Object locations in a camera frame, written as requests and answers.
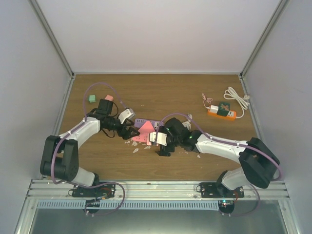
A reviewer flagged purple power strip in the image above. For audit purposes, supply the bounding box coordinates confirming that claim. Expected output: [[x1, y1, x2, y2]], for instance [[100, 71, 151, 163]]
[[134, 118, 164, 129]]

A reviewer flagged pink triangular socket adapter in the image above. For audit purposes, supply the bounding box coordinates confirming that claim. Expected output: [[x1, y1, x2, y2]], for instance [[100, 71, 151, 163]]
[[132, 121, 155, 143]]

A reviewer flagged green plug adapter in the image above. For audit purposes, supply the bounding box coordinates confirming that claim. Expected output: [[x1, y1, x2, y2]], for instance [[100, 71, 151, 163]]
[[88, 95, 97, 103]]

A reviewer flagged pink cube socket adapter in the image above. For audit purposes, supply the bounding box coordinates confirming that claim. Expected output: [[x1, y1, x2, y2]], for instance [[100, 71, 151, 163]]
[[146, 139, 152, 146]]

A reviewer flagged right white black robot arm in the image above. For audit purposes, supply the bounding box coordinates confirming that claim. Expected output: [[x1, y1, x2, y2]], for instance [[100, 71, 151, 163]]
[[149, 117, 280, 197]]

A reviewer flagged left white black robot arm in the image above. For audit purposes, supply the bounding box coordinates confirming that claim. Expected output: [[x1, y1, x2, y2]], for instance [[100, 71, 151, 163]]
[[40, 99, 140, 197]]

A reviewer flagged white charger plug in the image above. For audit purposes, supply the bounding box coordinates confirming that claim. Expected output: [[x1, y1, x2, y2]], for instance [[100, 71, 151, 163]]
[[210, 105, 219, 114]]

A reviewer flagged dark green cube adapter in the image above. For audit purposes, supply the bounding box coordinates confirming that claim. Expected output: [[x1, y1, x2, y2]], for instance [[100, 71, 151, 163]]
[[217, 102, 231, 117]]

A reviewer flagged orange power strip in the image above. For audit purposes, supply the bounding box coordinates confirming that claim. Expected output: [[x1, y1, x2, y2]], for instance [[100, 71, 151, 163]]
[[207, 109, 237, 122]]

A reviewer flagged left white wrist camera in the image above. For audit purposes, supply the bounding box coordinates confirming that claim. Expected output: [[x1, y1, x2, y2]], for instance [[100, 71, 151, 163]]
[[118, 108, 135, 124]]

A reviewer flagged white coiled strip cable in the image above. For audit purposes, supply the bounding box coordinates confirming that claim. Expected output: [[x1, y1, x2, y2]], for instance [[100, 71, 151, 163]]
[[181, 112, 193, 130]]

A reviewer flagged pink thin cable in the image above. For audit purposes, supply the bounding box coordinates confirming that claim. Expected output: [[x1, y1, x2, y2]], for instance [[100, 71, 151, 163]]
[[201, 92, 214, 109]]

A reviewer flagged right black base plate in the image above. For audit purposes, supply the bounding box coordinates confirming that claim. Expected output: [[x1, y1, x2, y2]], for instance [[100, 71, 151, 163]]
[[196, 182, 245, 198]]

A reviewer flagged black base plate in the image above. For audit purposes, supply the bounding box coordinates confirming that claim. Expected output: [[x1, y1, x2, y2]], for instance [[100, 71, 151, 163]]
[[196, 182, 245, 198], [68, 184, 116, 199]]

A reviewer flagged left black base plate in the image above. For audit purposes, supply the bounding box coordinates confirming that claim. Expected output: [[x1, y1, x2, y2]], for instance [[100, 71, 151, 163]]
[[68, 184, 116, 199]]

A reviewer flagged grey slotted cable duct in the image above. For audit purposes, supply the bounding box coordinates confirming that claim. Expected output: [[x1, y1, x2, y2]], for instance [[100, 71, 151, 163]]
[[37, 199, 219, 211]]

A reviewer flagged white coiled cable at back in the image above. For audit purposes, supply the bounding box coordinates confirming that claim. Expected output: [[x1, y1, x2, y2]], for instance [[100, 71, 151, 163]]
[[224, 87, 252, 117]]

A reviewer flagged aluminium front rail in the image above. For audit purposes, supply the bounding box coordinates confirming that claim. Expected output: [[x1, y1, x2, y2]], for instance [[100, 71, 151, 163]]
[[26, 180, 290, 200]]

